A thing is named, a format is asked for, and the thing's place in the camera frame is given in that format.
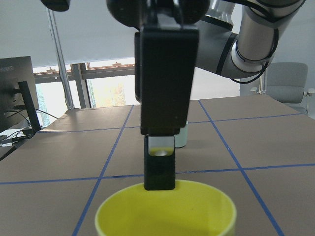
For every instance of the yellow cup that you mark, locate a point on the yellow cup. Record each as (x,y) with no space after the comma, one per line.
(191,209)

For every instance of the pale green cup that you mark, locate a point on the pale green cup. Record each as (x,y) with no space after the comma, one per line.
(181,137)

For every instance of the grey office chair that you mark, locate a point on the grey office chair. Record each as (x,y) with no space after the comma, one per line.
(285,82)

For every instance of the black computer monitor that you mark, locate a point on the black computer monitor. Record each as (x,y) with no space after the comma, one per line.
(18,96)

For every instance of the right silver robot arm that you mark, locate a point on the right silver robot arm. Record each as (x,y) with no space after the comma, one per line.
(238,55)

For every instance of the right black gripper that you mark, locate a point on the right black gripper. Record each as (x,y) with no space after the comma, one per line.
(135,13)

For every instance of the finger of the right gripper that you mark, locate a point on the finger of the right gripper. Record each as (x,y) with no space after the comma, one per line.
(165,61)

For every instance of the aluminium frame post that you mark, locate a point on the aluminium frame post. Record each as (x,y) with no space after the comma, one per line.
(60,59)

